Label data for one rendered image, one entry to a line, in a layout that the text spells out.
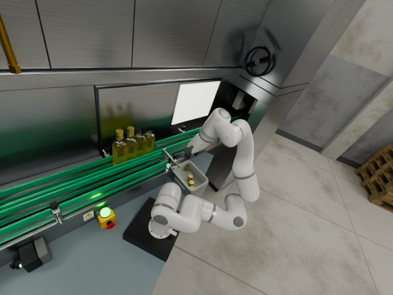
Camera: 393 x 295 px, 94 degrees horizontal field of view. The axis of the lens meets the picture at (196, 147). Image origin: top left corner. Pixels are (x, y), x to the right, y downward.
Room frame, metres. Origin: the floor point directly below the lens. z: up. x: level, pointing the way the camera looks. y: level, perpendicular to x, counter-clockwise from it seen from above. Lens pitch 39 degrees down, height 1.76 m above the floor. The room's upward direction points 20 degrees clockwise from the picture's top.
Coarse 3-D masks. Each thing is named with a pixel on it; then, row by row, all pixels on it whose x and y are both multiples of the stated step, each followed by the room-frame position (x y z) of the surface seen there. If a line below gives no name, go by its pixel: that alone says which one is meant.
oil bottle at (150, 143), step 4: (144, 136) 0.78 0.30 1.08; (148, 136) 0.77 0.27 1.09; (152, 136) 0.79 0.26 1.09; (148, 140) 0.76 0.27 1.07; (152, 140) 0.79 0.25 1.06; (148, 144) 0.77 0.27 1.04; (152, 144) 0.79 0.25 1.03; (148, 148) 0.77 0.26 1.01; (152, 148) 0.80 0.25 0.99; (144, 152) 0.76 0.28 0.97; (148, 152) 0.77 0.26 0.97
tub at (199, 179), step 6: (186, 162) 0.94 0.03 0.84; (174, 168) 0.86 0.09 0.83; (180, 168) 0.90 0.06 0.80; (192, 168) 0.94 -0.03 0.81; (180, 174) 0.88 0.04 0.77; (186, 174) 0.90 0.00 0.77; (192, 174) 0.92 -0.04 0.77; (198, 174) 0.90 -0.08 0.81; (186, 180) 0.84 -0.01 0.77; (192, 180) 0.86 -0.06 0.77; (198, 180) 0.88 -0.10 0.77; (204, 180) 0.86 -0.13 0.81; (186, 186) 0.74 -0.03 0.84; (198, 186) 0.77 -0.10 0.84
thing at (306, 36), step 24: (288, 0) 1.59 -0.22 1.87; (312, 0) 1.51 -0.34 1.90; (336, 0) 1.49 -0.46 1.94; (360, 0) 1.90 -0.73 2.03; (264, 24) 1.64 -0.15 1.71; (288, 24) 1.55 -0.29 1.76; (312, 24) 1.47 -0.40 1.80; (336, 24) 1.73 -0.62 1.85; (288, 48) 1.50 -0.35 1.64; (312, 48) 1.58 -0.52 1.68; (288, 72) 1.45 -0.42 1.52; (312, 72) 1.91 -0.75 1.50; (264, 96) 1.49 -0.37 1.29; (288, 96) 1.71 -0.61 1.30
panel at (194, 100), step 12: (192, 84) 1.18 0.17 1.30; (204, 84) 1.28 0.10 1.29; (216, 84) 1.40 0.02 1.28; (180, 96) 1.11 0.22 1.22; (192, 96) 1.21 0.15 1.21; (204, 96) 1.32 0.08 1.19; (180, 108) 1.14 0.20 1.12; (192, 108) 1.24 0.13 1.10; (204, 108) 1.36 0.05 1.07; (180, 120) 1.16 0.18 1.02
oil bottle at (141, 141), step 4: (136, 136) 0.74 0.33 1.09; (136, 140) 0.72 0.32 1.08; (140, 140) 0.73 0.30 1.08; (144, 140) 0.75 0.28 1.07; (140, 144) 0.73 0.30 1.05; (144, 144) 0.75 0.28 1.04; (136, 148) 0.72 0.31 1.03; (140, 148) 0.73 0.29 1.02; (144, 148) 0.76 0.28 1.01; (136, 152) 0.72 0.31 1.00; (140, 152) 0.74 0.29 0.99; (136, 156) 0.72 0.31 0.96
